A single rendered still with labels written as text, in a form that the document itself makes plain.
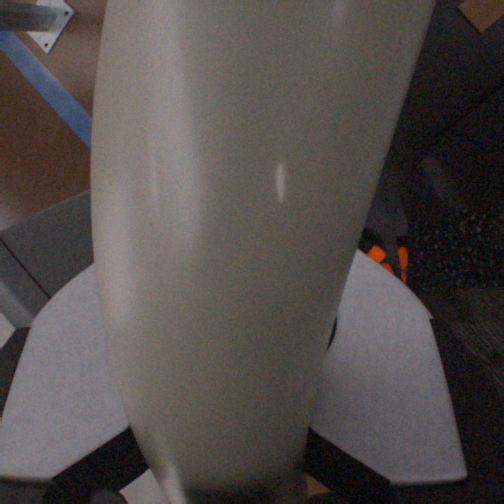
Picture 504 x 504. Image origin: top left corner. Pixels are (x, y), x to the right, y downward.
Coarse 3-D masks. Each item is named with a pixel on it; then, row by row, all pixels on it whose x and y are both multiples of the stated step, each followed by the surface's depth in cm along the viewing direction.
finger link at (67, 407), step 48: (96, 288) 9; (48, 336) 8; (96, 336) 8; (48, 384) 7; (96, 384) 7; (0, 432) 6; (48, 432) 6; (96, 432) 6; (0, 480) 5; (48, 480) 5; (96, 480) 6
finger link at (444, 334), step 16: (432, 320) 8; (448, 336) 8; (448, 352) 7; (464, 352) 7; (448, 368) 7; (464, 368) 7; (480, 368) 7; (448, 384) 7; (464, 384) 7; (480, 384) 6; (464, 400) 6; (480, 400) 6; (496, 400) 6; (464, 416) 6; (480, 416) 6; (496, 416) 6; (464, 432) 6; (480, 432) 6; (496, 432) 6; (464, 448) 5; (480, 448) 5; (496, 448) 5; (480, 464) 5; (496, 464) 5; (464, 480) 5; (480, 480) 5; (496, 480) 5; (400, 496) 5; (416, 496) 5; (432, 496) 5; (448, 496) 5; (464, 496) 5; (480, 496) 5; (496, 496) 5
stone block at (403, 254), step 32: (480, 128) 79; (448, 160) 80; (480, 160) 65; (416, 192) 80; (448, 192) 65; (480, 192) 55; (416, 224) 66; (448, 224) 58; (480, 224) 52; (416, 256) 65; (448, 256) 58; (480, 256) 52; (416, 288) 65; (448, 288) 58; (480, 288) 51; (448, 320) 63; (480, 320) 56; (480, 352) 62
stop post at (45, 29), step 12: (48, 0) 121; (60, 0) 120; (0, 12) 97; (12, 12) 102; (24, 12) 107; (36, 12) 113; (48, 12) 119; (60, 12) 122; (72, 12) 121; (0, 24) 102; (12, 24) 107; (24, 24) 112; (36, 24) 117; (48, 24) 123; (60, 24) 124; (36, 36) 128; (48, 36) 127; (48, 48) 128
